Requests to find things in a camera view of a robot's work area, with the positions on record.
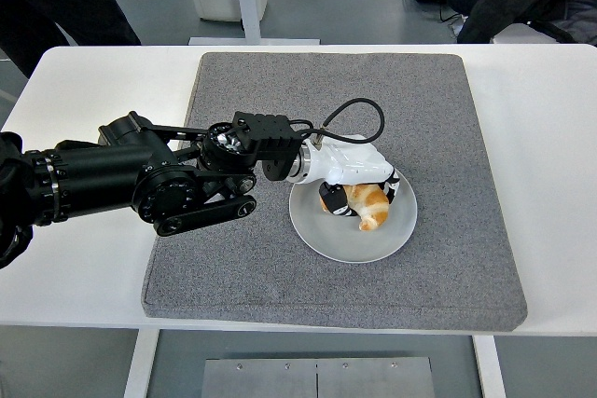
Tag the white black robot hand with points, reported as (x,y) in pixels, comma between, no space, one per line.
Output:
(354,160)

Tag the golden croissant bread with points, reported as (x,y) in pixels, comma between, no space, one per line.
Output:
(370,204)

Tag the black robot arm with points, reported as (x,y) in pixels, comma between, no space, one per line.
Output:
(107,174)

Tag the pale grey round plate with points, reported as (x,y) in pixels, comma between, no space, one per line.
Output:
(345,244)

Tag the grey metal plate with screws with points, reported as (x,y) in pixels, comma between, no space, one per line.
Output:
(317,379)

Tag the grey fabric mat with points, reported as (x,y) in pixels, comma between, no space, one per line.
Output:
(420,104)

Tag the white seat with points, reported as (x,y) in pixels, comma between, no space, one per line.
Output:
(517,34)

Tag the white table leg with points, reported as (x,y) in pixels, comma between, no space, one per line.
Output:
(140,365)
(490,367)

